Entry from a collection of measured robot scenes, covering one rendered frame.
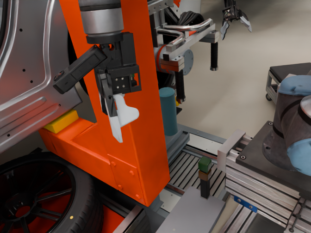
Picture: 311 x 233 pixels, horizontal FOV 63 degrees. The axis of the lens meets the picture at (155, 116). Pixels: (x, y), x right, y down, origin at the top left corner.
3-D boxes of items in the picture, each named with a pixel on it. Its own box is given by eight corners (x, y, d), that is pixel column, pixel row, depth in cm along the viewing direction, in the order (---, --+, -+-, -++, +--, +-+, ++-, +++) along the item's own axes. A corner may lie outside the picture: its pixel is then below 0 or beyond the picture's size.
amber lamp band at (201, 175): (202, 171, 103) (202, 164, 101) (212, 175, 101) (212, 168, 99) (198, 178, 100) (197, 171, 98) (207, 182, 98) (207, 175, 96)
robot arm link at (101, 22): (82, 11, 42) (77, 11, 49) (87, 40, 44) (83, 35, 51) (125, 7, 44) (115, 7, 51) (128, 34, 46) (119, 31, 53)
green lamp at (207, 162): (202, 162, 100) (202, 155, 98) (212, 166, 98) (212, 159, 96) (197, 169, 98) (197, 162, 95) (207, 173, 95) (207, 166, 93)
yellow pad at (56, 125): (62, 111, 133) (59, 103, 131) (79, 118, 126) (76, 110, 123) (39, 125, 125) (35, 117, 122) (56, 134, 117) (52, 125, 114)
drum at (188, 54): (161, 63, 143) (158, 39, 135) (195, 70, 132) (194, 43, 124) (146, 74, 135) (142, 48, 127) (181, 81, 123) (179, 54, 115)
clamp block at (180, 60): (167, 64, 113) (166, 52, 110) (184, 67, 108) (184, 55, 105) (160, 69, 110) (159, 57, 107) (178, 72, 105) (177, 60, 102)
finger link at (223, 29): (214, 37, 133) (222, 19, 130) (218, 38, 138) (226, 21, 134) (219, 39, 132) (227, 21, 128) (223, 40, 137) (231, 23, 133)
